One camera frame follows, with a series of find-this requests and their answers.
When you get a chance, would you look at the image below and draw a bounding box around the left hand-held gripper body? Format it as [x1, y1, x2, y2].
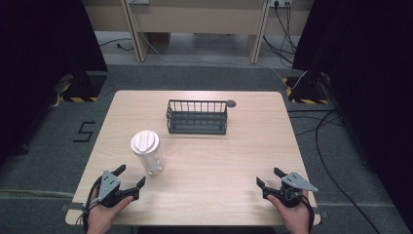
[96, 170, 141, 209]

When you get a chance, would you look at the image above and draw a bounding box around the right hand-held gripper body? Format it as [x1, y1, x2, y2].
[262, 171, 319, 210]

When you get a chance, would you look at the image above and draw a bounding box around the clear plastic cup with lid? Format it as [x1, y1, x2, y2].
[130, 130, 166, 177]

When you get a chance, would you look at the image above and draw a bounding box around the person's right hand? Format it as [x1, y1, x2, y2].
[266, 190, 312, 234]

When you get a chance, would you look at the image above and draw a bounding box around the person's left hand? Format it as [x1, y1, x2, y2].
[86, 187, 134, 234]

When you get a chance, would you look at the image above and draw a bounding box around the stand base with striped tape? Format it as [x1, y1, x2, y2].
[53, 71, 109, 103]
[282, 71, 331, 106]

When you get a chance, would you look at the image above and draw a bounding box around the black curtain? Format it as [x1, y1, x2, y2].
[291, 0, 413, 226]
[0, 0, 109, 165]

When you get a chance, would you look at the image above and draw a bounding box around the beige desk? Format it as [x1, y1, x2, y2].
[82, 0, 315, 65]

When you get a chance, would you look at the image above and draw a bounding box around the right hand-held gripper cable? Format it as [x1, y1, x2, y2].
[299, 194, 317, 234]

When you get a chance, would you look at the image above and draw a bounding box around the hand-held gripper cable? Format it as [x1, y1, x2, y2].
[299, 194, 317, 234]
[80, 176, 103, 234]

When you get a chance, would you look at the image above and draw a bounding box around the left hand-held gripper cable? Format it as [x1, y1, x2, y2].
[80, 176, 103, 234]

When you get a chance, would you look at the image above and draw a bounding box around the long black floor cable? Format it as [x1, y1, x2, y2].
[286, 108, 382, 234]

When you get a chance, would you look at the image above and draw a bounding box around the black wire basket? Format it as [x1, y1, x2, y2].
[165, 98, 229, 136]

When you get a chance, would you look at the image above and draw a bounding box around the short black floor cable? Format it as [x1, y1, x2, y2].
[98, 37, 134, 53]

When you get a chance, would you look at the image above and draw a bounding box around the bundle of black cables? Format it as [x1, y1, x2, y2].
[262, 2, 299, 68]

